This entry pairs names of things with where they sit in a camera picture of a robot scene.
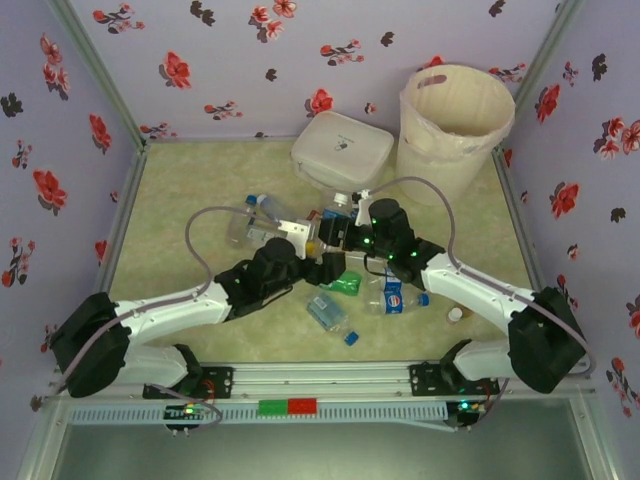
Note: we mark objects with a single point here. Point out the clear bottle white label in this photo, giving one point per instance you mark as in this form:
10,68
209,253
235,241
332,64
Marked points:
240,232

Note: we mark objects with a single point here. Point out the clear bottle white cap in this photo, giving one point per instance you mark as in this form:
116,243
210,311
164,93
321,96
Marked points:
340,199

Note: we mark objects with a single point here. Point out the clear bottle pale blue label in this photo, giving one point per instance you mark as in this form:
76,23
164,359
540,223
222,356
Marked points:
325,310

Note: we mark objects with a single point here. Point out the green plastic bottle yellow cap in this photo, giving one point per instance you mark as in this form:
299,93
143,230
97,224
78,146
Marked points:
345,286

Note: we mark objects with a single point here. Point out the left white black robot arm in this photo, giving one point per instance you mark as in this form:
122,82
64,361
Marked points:
175,315

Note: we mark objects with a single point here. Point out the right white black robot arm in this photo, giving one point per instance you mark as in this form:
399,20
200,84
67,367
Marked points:
475,300

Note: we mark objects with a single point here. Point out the cream plastic waste bin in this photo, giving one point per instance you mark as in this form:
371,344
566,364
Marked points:
440,170

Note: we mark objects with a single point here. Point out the translucent plastic bin liner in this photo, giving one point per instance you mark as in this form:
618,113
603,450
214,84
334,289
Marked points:
480,145

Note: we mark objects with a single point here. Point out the clear bottle blue cap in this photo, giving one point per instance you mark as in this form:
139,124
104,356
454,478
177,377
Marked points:
267,206

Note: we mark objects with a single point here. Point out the clear bottle Pepsi label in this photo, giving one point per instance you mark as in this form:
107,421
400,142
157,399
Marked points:
394,302

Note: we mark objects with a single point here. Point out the white fabric storage case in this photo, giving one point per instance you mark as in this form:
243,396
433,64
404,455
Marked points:
345,150

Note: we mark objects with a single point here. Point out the small white cap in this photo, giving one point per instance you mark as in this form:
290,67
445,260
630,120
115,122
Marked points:
455,315

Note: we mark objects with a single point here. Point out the small controller board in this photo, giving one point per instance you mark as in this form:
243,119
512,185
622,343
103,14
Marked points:
187,411
467,410

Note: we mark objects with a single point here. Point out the grey metal front panel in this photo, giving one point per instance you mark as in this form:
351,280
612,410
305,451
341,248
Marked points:
320,450

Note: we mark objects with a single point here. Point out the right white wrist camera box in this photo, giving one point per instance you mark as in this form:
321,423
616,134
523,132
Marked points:
363,205

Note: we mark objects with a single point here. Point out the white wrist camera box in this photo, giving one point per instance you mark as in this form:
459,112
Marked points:
295,231
363,205

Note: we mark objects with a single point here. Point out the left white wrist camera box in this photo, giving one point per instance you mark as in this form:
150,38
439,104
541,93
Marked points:
295,231

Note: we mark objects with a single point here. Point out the aluminium table side rail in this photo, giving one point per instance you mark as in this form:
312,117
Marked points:
520,220
125,200

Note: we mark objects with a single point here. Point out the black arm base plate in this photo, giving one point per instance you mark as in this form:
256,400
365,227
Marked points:
222,382
425,382

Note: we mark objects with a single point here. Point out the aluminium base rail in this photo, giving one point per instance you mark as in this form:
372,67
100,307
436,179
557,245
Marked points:
320,382

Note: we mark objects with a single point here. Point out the aluminium frame post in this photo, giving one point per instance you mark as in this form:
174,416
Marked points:
95,70
550,45

